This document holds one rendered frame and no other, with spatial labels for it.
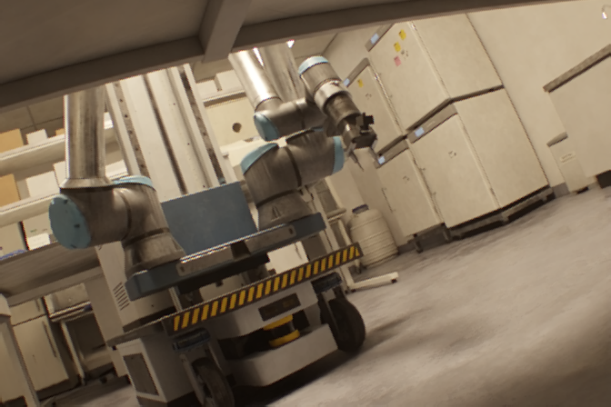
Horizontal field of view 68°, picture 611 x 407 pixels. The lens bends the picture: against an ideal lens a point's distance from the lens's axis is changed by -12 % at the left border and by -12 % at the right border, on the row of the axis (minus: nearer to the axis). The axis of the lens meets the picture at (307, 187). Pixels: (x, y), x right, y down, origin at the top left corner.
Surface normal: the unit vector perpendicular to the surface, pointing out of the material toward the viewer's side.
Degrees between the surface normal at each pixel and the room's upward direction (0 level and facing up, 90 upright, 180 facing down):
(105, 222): 116
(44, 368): 90
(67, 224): 95
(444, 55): 90
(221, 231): 90
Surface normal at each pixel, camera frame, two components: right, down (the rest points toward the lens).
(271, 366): 0.49, -0.33
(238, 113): 0.42, -0.03
